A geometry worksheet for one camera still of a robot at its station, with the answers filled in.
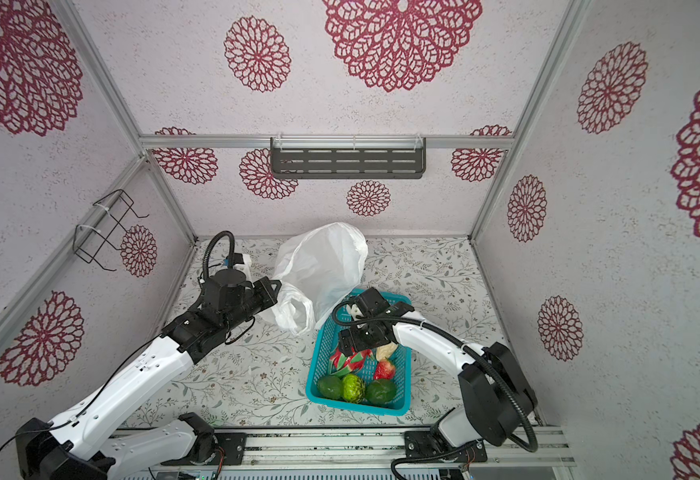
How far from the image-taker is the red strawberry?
84 cm

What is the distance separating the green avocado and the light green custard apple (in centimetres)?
1

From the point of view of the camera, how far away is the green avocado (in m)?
0.76

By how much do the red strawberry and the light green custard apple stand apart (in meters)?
0.06

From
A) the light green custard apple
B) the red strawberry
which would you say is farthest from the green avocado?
the red strawberry

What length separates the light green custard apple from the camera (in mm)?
781

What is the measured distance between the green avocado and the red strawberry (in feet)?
0.40

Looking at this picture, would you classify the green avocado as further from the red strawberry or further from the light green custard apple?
the red strawberry
